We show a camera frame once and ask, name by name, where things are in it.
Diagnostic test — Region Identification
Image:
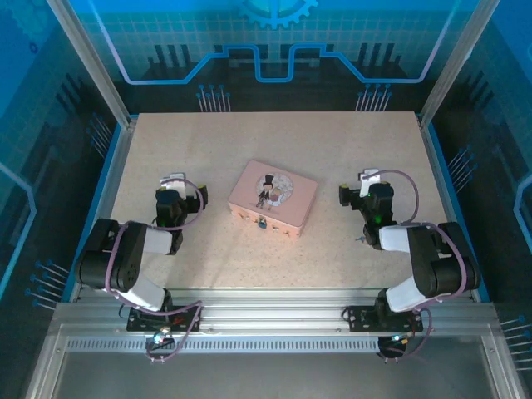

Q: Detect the pink tin box with cartoon couple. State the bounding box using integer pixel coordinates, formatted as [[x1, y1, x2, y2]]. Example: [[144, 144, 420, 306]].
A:
[[227, 159, 320, 239]]

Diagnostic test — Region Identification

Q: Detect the grey metal panel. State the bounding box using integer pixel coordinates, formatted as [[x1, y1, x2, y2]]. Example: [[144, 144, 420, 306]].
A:
[[53, 352, 500, 399]]

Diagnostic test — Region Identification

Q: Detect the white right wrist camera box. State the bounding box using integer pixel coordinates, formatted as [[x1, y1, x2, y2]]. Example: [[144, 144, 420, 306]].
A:
[[358, 167, 382, 185]]

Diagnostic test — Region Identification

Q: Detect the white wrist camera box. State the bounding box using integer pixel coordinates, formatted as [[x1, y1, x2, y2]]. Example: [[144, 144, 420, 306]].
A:
[[358, 167, 382, 185], [160, 171, 187, 194]]

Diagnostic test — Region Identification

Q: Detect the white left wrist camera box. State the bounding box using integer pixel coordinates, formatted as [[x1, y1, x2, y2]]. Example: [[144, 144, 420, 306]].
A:
[[160, 171, 187, 194]]

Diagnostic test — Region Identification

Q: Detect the aluminium side rail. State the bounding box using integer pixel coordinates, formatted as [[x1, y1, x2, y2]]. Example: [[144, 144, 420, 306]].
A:
[[416, 116, 483, 303], [68, 118, 138, 303]]

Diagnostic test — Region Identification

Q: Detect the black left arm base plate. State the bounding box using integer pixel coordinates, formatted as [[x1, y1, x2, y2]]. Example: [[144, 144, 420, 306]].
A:
[[126, 306, 201, 333]]

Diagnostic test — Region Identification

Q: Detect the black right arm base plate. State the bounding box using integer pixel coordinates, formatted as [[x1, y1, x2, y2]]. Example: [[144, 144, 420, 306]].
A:
[[346, 305, 426, 333]]

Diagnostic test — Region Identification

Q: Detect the lit cable connector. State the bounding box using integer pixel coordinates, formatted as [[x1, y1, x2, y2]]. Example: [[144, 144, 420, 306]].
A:
[[145, 328, 175, 348], [377, 332, 412, 361]]

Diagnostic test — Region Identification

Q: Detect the aluminium frame rail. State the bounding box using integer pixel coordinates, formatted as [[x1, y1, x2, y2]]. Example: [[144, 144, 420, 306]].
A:
[[49, 288, 502, 334]]

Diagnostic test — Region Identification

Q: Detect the aluminium frame post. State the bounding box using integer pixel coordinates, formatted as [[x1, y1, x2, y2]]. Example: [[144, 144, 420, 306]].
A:
[[44, 0, 138, 128], [416, 0, 495, 128]]

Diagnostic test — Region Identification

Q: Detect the slotted grey cable duct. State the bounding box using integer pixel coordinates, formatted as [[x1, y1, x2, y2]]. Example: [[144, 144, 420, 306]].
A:
[[66, 338, 490, 355]]

